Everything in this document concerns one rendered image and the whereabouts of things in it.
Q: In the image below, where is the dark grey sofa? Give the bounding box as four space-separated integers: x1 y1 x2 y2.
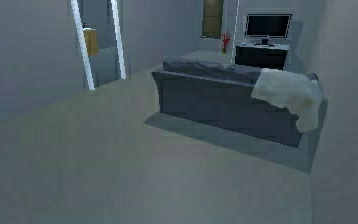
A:
150 55 321 149

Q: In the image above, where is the white floor lamp pole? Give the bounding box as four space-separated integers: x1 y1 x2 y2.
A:
230 0 241 65

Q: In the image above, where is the black television stand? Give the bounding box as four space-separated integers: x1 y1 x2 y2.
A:
234 43 291 71

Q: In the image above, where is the olive brown room door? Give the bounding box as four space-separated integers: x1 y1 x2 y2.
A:
201 0 225 39

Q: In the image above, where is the yellow brown cupboard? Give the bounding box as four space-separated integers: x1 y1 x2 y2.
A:
82 27 100 57

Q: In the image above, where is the white blanket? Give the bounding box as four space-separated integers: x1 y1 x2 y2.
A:
250 67 325 134

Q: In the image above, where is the black television set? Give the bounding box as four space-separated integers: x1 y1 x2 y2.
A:
243 13 293 47

